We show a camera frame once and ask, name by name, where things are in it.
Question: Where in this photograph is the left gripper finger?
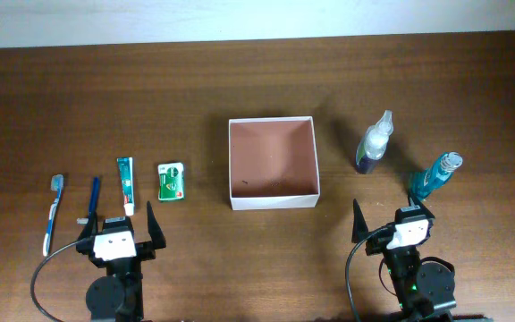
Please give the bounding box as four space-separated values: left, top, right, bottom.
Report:
77 213 97 241
147 201 166 250

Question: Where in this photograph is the green soap packet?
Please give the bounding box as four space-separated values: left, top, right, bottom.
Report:
157 162 185 202

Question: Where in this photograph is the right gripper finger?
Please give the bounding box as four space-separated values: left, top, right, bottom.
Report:
351 199 369 243
408 191 430 213

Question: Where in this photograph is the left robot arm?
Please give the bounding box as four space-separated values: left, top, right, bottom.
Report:
76 203 166 321

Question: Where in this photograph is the blue white toothbrush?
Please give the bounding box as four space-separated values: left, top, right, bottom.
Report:
42 174 64 257

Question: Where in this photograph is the clear bottle with purple liquid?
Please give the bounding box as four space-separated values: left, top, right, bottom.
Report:
355 110 393 174

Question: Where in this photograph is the teal mouthwash bottle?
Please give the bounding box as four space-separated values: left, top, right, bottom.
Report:
409 152 463 200

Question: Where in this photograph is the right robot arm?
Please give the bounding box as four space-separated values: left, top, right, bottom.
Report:
345 192 456 321

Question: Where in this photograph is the blue razor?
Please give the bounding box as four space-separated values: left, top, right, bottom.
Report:
77 177 100 225

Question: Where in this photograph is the green white toothpaste tube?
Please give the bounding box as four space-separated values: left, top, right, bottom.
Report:
116 157 135 216

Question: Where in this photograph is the white cardboard box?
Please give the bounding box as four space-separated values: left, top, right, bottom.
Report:
228 116 321 210

